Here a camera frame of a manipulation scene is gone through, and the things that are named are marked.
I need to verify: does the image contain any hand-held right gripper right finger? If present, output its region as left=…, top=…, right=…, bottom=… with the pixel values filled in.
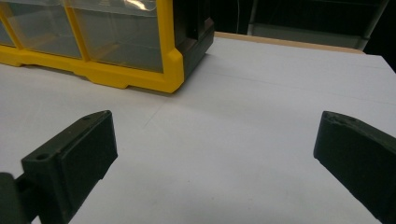
left=313, top=110, right=396, bottom=224

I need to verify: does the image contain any yellow and black drawer organizer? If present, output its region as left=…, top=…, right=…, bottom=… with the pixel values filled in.
left=0, top=0, right=216, bottom=94

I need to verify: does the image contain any clear plastic drawer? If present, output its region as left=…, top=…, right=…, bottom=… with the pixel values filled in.
left=0, top=0, right=83, bottom=60
left=66, top=0, right=165, bottom=75
left=0, top=21, right=17, bottom=49

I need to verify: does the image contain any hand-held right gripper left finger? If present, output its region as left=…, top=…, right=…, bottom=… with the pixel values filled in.
left=21, top=109, right=119, bottom=224

